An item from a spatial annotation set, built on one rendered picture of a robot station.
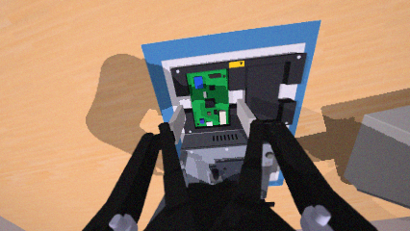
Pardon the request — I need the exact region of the green circuit board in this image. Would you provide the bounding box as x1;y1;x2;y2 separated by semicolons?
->
187;68;230;127

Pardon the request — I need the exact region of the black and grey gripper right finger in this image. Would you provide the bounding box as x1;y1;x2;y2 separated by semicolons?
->
228;98;378;231

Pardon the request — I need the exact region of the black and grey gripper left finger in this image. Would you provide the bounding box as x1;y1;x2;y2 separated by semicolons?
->
82;105;197;231

